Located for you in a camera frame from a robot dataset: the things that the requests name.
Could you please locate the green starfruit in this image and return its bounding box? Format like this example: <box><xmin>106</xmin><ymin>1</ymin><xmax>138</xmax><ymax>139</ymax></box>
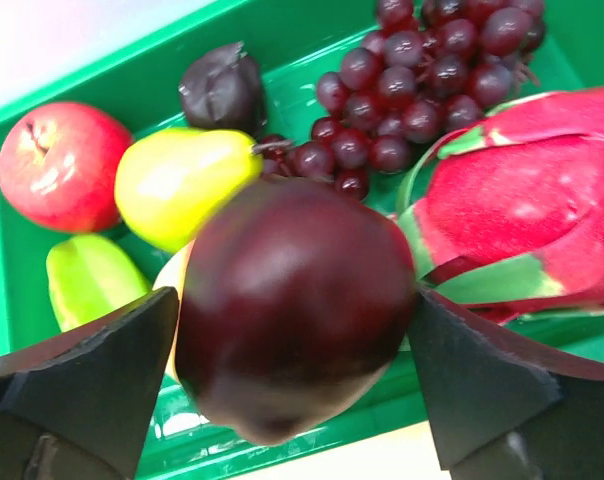
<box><xmin>45</xmin><ymin>234</ymin><xmax>151</xmax><ymax>332</ymax></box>

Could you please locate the purple grape bunch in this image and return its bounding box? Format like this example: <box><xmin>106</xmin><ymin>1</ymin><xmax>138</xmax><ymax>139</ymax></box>
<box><xmin>262</xmin><ymin>1</ymin><xmax>546</xmax><ymax>200</ymax></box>

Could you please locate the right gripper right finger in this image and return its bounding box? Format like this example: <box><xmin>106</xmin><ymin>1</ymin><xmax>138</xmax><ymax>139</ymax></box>
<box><xmin>407</xmin><ymin>289</ymin><xmax>604</xmax><ymax>479</ymax></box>

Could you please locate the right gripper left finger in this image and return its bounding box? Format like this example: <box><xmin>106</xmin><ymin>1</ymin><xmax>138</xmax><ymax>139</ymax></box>
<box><xmin>0</xmin><ymin>287</ymin><xmax>179</xmax><ymax>479</ymax></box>

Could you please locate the pink dragon fruit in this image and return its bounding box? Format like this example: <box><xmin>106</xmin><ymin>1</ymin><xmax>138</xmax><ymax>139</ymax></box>
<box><xmin>396</xmin><ymin>86</ymin><xmax>604</xmax><ymax>323</ymax></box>

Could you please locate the orange peach fruit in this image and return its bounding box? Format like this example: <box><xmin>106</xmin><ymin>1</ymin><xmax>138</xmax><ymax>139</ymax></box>
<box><xmin>151</xmin><ymin>242</ymin><xmax>196</xmax><ymax>381</ymax></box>

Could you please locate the red apple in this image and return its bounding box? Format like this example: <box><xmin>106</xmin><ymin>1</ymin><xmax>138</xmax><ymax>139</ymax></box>
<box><xmin>0</xmin><ymin>102</ymin><xmax>134</xmax><ymax>233</ymax></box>

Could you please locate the green plastic tray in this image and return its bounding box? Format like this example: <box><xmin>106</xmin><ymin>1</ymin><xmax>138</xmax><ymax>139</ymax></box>
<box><xmin>0</xmin><ymin>1</ymin><xmax>604</xmax><ymax>479</ymax></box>

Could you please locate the yellow green pear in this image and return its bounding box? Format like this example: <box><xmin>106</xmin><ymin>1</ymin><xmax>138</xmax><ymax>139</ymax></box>
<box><xmin>114</xmin><ymin>127</ymin><xmax>262</xmax><ymax>253</ymax></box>

